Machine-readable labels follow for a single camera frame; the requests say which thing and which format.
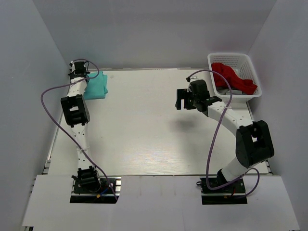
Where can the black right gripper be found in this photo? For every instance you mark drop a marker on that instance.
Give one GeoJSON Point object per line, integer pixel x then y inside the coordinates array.
{"type": "Point", "coordinates": [183, 94]}

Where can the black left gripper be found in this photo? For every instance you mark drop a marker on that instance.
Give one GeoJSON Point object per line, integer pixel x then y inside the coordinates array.
{"type": "Point", "coordinates": [71, 73]}

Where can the teal t shirt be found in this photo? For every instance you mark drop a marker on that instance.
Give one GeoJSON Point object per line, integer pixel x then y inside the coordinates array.
{"type": "Point", "coordinates": [96, 87]}

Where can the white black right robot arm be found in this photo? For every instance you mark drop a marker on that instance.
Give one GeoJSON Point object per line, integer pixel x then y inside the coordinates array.
{"type": "Point", "coordinates": [253, 140]}

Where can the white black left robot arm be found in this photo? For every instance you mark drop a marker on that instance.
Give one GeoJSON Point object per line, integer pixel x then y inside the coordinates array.
{"type": "Point", "coordinates": [77, 117]}

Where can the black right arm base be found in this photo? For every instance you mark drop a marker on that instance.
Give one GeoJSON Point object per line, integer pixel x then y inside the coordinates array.
{"type": "Point", "coordinates": [234, 194]}

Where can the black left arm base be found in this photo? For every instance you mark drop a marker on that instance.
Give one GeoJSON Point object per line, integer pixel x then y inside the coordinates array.
{"type": "Point", "coordinates": [91, 188]}

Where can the grey t shirt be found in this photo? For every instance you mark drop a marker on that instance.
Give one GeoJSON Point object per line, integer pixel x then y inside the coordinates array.
{"type": "Point", "coordinates": [226, 91]}

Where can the red t shirt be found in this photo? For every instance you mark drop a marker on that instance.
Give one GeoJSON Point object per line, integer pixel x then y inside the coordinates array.
{"type": "Point", "coordinates": [245, 85]}

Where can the white plastic basket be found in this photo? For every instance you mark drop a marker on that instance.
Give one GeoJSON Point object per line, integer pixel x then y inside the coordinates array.
{"type": "Point", "coordinates": [243, 68]}

